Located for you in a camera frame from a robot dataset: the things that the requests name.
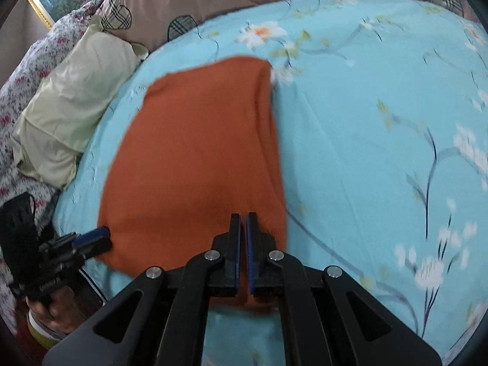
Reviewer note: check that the person's left hand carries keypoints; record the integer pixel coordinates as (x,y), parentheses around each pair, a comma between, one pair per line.
(49,308)

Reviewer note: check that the orange knit sweater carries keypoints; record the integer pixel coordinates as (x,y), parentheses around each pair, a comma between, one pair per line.
(198,141)

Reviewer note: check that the white red floral blanket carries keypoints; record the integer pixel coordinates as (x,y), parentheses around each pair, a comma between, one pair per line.
(23,80)

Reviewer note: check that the blue floral bed sheet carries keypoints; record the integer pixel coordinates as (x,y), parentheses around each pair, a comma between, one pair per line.
(362,122)

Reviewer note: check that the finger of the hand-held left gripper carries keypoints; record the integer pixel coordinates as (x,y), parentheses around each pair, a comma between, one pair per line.
(97,249)
(93,234)

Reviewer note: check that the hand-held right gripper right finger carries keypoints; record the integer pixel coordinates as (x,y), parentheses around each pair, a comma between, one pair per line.
(249,253)

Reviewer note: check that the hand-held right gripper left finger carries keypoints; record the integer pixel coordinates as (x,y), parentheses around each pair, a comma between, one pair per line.
(237,253)

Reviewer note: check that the cream pillow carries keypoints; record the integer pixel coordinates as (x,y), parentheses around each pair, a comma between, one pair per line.
(76,91)

